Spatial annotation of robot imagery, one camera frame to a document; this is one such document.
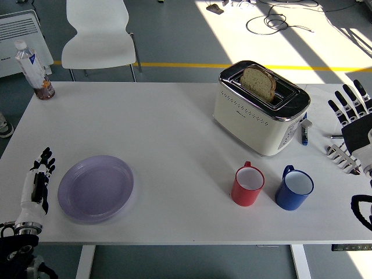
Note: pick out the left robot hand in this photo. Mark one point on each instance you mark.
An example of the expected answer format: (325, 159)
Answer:
(29, 189)

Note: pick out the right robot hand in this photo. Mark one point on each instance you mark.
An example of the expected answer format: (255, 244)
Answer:
(356, 130)

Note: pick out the purple plate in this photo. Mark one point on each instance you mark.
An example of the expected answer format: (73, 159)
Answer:
(96, 189)

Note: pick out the bread slice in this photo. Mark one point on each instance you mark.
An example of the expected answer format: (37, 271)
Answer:
(257, 82)

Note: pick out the black ballpoint pen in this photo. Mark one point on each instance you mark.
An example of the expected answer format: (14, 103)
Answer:
(334, 136)

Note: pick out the metal toast rack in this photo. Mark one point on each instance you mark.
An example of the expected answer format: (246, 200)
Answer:
(340, 157)

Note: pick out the blue marker pen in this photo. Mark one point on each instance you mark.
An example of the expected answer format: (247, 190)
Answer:
(304, 136)

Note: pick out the grey shoe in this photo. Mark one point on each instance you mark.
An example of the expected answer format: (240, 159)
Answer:
(5, 128)

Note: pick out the white table leg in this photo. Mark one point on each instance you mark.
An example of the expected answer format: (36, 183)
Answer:
(300, 261)
(84, 261)

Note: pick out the blue mug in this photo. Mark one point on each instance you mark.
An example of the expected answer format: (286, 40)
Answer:
(289, 200)

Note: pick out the cream chrome toaster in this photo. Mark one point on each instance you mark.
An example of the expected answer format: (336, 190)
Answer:
(247, 125)

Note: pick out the black table control panel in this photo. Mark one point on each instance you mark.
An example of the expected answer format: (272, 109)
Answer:
(351, 247)

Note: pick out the clear plastic drink bottle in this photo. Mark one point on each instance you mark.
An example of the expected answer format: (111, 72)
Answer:
(32, 67)

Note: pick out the red mug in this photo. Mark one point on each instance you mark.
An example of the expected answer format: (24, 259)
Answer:
(244, 196)

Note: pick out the white chair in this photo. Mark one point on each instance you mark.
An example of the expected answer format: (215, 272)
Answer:
(96, 43)

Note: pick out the white panel heater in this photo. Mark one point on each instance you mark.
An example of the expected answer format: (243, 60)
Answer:
(14, 29)

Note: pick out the black floor pedal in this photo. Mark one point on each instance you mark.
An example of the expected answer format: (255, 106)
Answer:
(215, 9)

